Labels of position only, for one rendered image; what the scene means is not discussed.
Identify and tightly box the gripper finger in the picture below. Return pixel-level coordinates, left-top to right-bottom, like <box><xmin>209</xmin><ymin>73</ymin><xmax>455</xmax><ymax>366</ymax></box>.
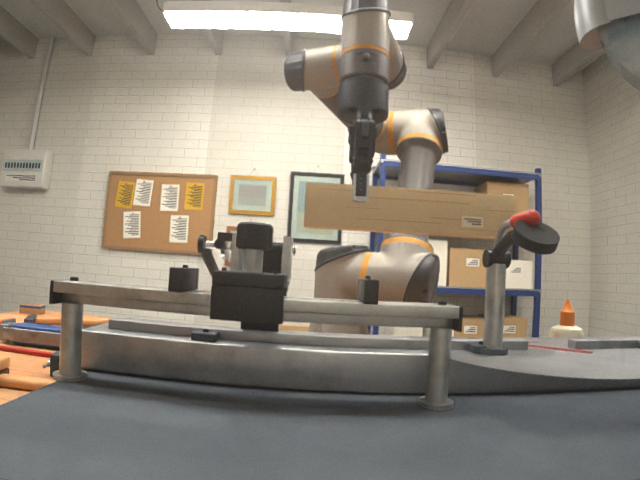
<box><xmin>347</xmin><ymin>118</ymin><xmax>378</xmax><ymax>203</ymax></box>

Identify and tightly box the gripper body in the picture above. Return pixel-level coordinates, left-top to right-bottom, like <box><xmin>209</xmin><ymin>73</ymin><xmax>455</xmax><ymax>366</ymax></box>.
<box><xmin>338</xmin><ymin>74</ymin><xmax>391</xmax><ymax>126</ymax></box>

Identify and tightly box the basswood moulding blank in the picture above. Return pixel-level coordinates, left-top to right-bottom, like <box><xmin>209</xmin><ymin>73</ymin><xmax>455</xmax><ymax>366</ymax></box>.
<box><xmin>303</xmin><ymin>181</ymin><xmax>518</xmax><ymax>241</ymax></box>

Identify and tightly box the black clamp knob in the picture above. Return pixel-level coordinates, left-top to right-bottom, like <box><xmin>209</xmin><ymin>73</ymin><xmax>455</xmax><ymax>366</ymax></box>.
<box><xmin>233</xmin><ymin>221</ymin><xmax>276</xmax><ymax>274</ymax></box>

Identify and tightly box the black flip stop lever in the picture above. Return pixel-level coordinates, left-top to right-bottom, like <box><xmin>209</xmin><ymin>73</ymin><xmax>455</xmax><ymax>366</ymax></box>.
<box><xmin>196</xmin><ymin>233</ymin><xmax>234</xmax><ymax>276</ymax></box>

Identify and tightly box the black stop carriage block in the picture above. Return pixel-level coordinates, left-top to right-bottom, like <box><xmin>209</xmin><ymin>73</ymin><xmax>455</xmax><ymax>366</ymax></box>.
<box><xmin>209</xmin><ymin>269</ymin><xmax>289</xmax><ymax>333</ymax></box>

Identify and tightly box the grey flip stop plate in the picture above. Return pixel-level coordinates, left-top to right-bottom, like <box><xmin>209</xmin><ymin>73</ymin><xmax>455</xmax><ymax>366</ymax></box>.
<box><xmin>280</xmin><ymin>234</ymin><xmax>297</xmax><ymax>276</ymax></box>

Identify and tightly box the red hold-down knob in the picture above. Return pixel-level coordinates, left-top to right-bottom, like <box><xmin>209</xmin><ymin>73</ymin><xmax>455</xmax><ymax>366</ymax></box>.
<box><xmin>509</xmin><ymin>209</ymin><xmax>543</xmax><ymax>229</ymax></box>

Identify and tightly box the black hold-down disc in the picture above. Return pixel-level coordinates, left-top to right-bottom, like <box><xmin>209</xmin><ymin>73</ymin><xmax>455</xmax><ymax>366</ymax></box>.
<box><xmin>514</xmin><ymin>221</ymin><xmax>561</xmax><ymax>256</ymax></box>

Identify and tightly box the grey mitre saw table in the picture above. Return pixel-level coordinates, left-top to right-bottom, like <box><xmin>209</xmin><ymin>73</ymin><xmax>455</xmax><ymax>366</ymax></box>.
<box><xmin>79</xmin><ymin>319</ymin><xmax>640</xmax><ymax>396</ymax></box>

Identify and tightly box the long grey saw fence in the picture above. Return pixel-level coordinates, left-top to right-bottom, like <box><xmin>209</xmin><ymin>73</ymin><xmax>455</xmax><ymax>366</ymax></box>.
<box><xmin>108</xmin><ymin>318</ymin><xmax>530</xmax><ymax>351</ymax></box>

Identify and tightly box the short grey saw fence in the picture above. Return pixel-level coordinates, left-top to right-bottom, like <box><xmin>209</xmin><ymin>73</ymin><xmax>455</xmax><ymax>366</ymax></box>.
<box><xmin>567</xmin><ymin>337</ymin><xmax>640</xmax><ymax>350</ymax></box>

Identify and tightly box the black framed picture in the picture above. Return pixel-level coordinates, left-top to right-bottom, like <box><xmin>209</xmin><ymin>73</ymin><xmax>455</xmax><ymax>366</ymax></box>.
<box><xmin>287</xmin><ymin>171</ymin><xmax>346</xmax><ymax>246</ymax></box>

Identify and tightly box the yellow framed picture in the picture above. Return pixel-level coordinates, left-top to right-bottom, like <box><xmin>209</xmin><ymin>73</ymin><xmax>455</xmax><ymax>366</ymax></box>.
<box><xmin>228</xmin><ymin>174</ymin><xmax>278</xmax><ymax>218</ymax></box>

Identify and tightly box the blue shelf unit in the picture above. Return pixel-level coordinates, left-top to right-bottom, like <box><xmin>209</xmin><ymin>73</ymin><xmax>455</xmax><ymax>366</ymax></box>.
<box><xmin>369</xmin><ymin>153</ymin><xmax>544</xmax><ymax>339</ymax></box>

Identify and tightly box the tall white box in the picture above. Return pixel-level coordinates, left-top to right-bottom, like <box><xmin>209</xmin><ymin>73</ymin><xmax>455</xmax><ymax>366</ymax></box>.
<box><xmin>430</xmin><ymin>238</ymin><xmax>450</xmax><ymax>288</ymax></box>

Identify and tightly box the ceiling light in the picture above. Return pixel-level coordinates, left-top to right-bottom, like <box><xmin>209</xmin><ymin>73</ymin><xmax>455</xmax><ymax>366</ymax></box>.
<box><xmin>161</xmin><ymin>0</ymin><xmax>416</xmax><ymax>42</ymax></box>

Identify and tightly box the large cardboard box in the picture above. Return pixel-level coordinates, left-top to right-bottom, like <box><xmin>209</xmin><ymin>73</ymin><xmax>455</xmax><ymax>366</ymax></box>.
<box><xmin>474</xmin><ymin>180</ymin><xmax>531</xmax><ymax>225</ymax></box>

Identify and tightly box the orange framed picture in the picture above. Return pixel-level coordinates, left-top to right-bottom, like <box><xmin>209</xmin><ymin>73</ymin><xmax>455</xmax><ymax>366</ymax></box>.
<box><xmin>224</xmin><ymin>225</ymin><xmax>239</xmax><ymax>269</ymax></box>

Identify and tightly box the square cardboard box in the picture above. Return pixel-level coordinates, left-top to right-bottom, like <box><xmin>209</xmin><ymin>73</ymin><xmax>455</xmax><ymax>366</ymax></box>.
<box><xmin>447</xmin><ymin>246</ymin><xmax>487</xmax><ymax>289</ymax></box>

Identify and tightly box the low cardboard box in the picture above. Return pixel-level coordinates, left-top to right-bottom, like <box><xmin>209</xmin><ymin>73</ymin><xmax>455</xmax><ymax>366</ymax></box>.
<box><xmin>501</xmin><ymin>315</ymin><xmax>529</xmax><ymax>339</ymax></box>
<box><xmin>452</xmin><ymin>316</ymin><xmax>486</xmax><ymax>339</ymax></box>

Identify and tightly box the cork notice board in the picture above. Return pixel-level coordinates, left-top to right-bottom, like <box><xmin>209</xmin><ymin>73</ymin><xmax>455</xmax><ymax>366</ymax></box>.
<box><xmin>101</xmin><ymin>170</ymin><xmax>220</xmax><ymax>258</ymax></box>

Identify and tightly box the white glue bottle orange cap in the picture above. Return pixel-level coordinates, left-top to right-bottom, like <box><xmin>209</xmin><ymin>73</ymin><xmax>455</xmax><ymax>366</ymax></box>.
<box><xmin>547</xmin><ymin>298</ymin><xmax>585</xmax><ymax>339</ymax></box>

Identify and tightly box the dark grey bench mat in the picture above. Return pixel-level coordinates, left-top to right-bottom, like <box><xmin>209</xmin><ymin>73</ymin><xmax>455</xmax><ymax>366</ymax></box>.
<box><xmin>0</xmin><ymin>370</ymin><xmax>640</xmax><ymax>480</ymax></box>

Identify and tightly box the flat orange board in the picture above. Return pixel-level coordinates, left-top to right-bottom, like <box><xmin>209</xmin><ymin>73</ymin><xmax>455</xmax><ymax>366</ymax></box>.
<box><xmin>0</xmin><ymin>309</ymin><xmax>111</xmax><ymax>327</ymax></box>

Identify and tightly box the white electrical panel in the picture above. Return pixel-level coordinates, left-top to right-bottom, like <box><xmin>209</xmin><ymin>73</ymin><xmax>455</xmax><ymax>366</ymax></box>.
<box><xmin>0</xmin><ymin>149</ymin><xmax>54</xmax><ymax>193</ymax></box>

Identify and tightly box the grey bar with blue strip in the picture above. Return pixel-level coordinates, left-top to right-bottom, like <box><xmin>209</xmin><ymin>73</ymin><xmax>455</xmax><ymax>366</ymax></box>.
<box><xmin>0</xmin><ymin>321</ymin><xmax>62</xmax><ymax>350</ymax></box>

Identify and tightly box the red rod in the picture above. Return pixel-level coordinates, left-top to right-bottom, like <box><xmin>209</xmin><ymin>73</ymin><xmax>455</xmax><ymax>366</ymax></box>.
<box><xmin>0</xmin><ymin>343</ymin><xmax>56</xmax><ymax>358</ymax></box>

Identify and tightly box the thick orange board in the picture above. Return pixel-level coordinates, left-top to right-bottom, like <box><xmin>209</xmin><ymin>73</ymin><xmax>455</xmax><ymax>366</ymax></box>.
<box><xmin>0</xmin><ymin>349</ymin><xmax>57</xmax><ymax>392</ymax></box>

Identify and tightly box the small black rail block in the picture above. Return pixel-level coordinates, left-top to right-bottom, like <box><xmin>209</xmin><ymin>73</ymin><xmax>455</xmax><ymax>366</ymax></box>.
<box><xmin>356</xmin><ymin>276</ymin><xmax>380</xmax><ymax>306</ymax></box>

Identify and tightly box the grey hold-down post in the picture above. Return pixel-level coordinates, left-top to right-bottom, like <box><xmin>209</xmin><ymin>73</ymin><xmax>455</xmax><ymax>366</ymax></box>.
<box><xmin>466</xmin><ymin>262</ymin><xmax>510</xmax><ymax>357</ymax></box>

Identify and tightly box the black square rail block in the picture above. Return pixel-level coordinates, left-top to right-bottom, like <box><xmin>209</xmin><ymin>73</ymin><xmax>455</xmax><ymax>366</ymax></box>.
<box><xmin>167</xmin><ymin>264</ymin><xmax>200</xmax><ymax>294</ymax></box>

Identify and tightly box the grey extraction duct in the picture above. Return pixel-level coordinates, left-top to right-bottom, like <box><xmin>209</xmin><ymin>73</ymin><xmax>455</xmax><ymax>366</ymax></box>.
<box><xmin>572</xmin><ymin>0</ymin><xmax>640</xmax><ymax>92</ymax></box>

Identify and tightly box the grey stop rail with posts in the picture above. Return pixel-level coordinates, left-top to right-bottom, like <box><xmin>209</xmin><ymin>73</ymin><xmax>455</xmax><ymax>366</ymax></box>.
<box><xmin>48</xmin><ymin>276</ymin><xmax>464</xmax><ymax>412</ymax></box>

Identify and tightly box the white wall conduit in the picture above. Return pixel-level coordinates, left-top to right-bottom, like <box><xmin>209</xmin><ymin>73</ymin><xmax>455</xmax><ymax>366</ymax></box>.
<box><xmin>28</xmin><ymin>37</ymin><xmax>56</xmax><ymax>152</ymax></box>

